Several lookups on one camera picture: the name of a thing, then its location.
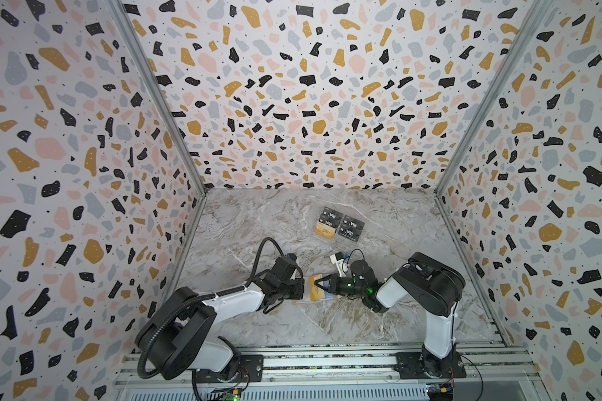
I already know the gold card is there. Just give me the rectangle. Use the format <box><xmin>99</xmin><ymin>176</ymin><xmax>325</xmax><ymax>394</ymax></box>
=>
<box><xmin>314</xmin><ymin>222</ymin><xmax>336</xmax><ymax>241</ymax></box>
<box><xmin>309</xmin><ymin>274</ymin><xmax>334</xmax><ymax>302</ymax></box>

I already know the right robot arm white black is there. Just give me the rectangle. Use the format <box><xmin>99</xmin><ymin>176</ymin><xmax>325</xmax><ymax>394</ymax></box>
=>
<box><xmin>313</xmin><ymin>252</ymin><xmax>467</xmax><ymax>380</ymax></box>

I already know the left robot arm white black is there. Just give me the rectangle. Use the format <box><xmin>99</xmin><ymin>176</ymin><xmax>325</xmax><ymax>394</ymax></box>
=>
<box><xmin>135</xmin><ymin>253</ymin><xmax>304</xmax><ymax>382</ymax></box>

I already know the clear acrylic card stand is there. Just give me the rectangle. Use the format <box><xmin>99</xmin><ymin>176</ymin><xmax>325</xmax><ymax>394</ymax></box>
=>
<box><xmin>309</xmin><ymin>205</ymin><xmax>367</xmax><ymax>250</ymax></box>

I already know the black VIP card right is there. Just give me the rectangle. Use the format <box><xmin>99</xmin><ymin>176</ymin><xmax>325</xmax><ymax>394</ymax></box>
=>
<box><xmin>337</xmin><ymin>216</ymin><xmax>365</xmax><ymax>242</ymax></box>

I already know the black vip card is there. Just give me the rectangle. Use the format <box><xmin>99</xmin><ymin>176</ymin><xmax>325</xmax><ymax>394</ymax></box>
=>
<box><xmin>318</xmin><ymin>207</ymin><xmax>344</xmax><ymax>228</ymax></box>
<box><xmin>337</xmin><ymin>216</ymin><xmax>365</xmax><ymax>242</ymax></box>

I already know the black VIP card left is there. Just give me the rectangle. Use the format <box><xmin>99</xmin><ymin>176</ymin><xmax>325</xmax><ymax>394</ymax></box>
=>
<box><xmin>318</xmin><ymin>207</ymin><xmax>344</xmax><ymax>228</ymax></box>

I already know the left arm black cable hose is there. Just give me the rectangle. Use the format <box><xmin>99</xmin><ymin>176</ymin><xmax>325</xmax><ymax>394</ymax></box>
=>
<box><xmin>136</xmin><ymin>236</ymin><xmax>284</xmax><ymax>380</ymax></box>

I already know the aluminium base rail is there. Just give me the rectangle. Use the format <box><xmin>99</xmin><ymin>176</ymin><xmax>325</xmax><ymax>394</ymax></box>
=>
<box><xmin>112</xmin><ymin>342</ymin><xmax>550</xmax><ymax>400</ymax></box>

